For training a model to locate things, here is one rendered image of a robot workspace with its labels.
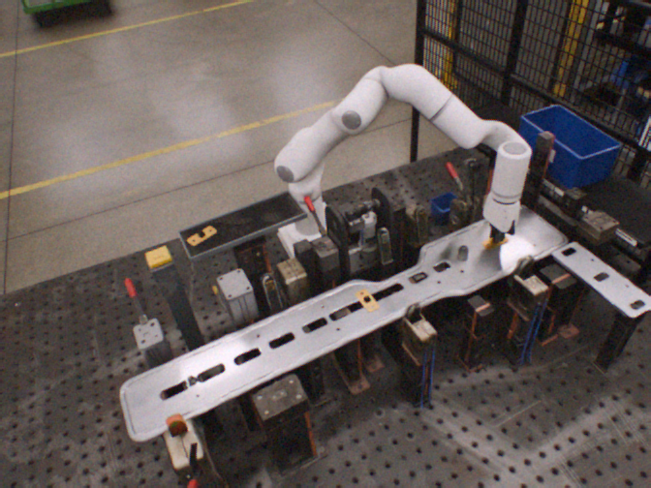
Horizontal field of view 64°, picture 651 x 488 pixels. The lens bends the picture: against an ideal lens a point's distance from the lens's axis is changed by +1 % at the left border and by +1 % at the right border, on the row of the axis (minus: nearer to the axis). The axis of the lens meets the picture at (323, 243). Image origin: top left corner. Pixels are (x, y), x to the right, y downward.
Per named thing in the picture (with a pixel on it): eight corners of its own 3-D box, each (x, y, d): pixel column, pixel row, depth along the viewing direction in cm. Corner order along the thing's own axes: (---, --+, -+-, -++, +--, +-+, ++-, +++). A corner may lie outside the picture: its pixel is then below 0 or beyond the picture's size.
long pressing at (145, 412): (134, 457, 123) (132, 454, 122) (116, 383, 138) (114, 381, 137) (573, 243, 162) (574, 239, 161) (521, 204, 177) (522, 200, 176)
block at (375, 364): (370, 374, 167) (367, 319, 147) (350, 345, 176) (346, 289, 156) (384, 367, 168) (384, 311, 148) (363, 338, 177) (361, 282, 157)
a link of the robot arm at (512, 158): (495, 173, 153) (488, 193, 147) (503, 135, 144) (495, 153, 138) (525, 179, 150) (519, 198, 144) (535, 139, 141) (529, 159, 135)
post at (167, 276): (190, 361, 176) (149, 273, 146) (184, 345, 181) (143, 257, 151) (211, 351, 178) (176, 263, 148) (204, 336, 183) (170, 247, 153)
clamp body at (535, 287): (512, 373, 164) (534, 302, 140) (486, 346, 171) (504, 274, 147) (535, 360, 166) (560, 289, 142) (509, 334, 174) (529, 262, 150)
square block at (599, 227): (571, 309, 179) (601, 232, 154) (553, 293, 184) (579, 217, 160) (588, 299, 181) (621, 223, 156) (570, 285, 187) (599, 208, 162)
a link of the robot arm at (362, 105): (310, 166, 191) (288, 194, 182) (286, 142, 188) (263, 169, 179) (398, 97, 151) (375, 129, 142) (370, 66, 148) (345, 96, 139)
